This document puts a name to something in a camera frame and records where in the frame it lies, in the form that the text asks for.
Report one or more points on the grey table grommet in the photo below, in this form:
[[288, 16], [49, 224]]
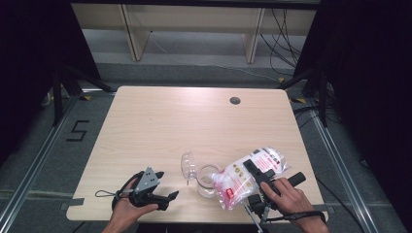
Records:
[[235, 100]]

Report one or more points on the beige wooden shelf unit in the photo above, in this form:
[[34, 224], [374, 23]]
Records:
[[194, 19]]

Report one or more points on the long aluminium floor rail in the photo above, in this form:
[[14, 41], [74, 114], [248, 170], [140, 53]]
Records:
[[336, 161], [38, 160]]

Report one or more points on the red and white sugar bag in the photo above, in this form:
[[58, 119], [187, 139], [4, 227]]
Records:
[[233, 184]]

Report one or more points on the black metal stand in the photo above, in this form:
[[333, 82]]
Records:
[[323, 103], [57, 97]]

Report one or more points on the grey tape strip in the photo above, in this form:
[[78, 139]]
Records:
[[322, 207], [76, 202]]

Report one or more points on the black curtain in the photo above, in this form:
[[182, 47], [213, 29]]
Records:
[[26, 48], [372, 64]]

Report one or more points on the person's right hand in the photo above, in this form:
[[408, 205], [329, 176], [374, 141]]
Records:
[[291, 202]]

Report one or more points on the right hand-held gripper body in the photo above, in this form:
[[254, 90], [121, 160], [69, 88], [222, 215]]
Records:
[[259, 204]]

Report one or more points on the person's left hand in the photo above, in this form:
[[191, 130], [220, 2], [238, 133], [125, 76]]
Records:
[[124, 213]]

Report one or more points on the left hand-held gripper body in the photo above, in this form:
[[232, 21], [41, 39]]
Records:
[[147, 181]]

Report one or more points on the short aluminium floor rail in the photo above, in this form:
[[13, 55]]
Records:
[[97, 91]]

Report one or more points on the clear glass jar with lid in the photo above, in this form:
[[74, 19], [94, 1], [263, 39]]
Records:
[[204, 191]]

